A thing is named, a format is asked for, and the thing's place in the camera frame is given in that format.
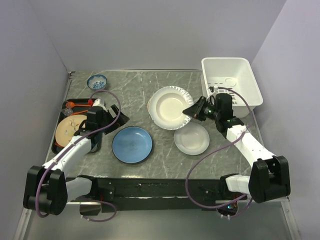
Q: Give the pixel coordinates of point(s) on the orange chopstick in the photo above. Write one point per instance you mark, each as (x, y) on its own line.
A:
(79, 112)

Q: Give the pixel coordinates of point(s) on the black base beam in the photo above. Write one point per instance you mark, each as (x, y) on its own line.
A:
(141, 194)

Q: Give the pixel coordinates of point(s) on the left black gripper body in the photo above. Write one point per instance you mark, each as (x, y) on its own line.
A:
(108, 121)

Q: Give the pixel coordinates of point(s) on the aluminium rail frame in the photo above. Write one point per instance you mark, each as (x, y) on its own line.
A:
(26, 214)

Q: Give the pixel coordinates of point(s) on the cream plate with bird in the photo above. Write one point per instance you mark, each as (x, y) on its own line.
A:
(67, 127)

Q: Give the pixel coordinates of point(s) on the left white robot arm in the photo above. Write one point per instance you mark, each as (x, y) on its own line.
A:
(46, 189)

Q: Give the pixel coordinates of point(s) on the orange spoon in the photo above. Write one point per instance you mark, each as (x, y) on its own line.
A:
(70, 104)

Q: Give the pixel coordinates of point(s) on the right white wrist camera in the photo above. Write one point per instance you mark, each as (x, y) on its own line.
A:
(214, 90)

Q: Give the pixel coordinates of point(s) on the blue white porcelain bowl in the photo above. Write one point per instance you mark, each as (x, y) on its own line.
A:
(97, 82)

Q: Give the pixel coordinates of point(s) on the white plastic bin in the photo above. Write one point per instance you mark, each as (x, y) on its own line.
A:
(231, 74)

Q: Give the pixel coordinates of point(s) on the clear plastic cup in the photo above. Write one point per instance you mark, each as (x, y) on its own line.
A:
(67, 111)

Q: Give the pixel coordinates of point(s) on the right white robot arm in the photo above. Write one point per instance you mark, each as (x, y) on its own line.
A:
(269, 178)

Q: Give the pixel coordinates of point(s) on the cream plate with twig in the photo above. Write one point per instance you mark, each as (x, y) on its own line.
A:
(148, 106)

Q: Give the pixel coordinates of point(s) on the white fluted deep plate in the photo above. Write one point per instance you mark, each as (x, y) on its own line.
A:
(167, 107)

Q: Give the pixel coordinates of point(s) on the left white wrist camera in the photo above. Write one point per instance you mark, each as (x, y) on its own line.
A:
(97, 105)

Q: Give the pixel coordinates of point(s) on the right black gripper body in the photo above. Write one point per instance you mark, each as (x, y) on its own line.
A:
(210, 111)

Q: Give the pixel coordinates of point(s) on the blue plate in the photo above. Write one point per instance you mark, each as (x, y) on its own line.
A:
(132, 145)

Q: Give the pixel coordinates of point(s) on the white smooth deep plate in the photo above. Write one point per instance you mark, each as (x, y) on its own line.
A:
(192, 139)

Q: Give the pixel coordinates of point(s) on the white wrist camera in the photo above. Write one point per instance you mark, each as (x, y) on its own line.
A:
(214, 90)
(97, 105)

